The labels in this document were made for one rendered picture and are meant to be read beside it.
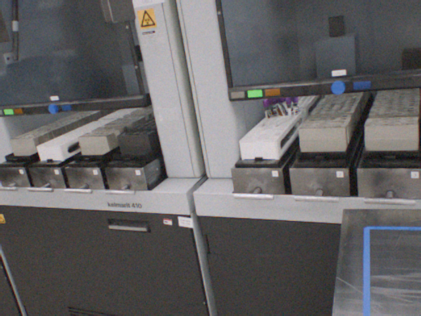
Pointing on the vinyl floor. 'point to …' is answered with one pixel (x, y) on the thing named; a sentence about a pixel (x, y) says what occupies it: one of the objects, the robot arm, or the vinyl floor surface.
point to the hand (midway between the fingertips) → (48, 18)
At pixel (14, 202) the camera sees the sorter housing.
